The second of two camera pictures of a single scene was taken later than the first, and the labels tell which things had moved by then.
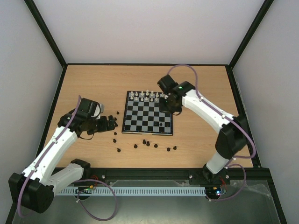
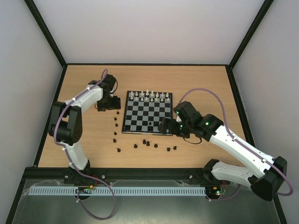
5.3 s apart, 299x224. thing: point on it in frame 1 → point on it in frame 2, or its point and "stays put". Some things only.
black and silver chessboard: x=142 y=115 stays put
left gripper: x=104 y=126 → x=116 y=105
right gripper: x=168 y=107 → x=170 y=126
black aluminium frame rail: x=91 y=174 stays put
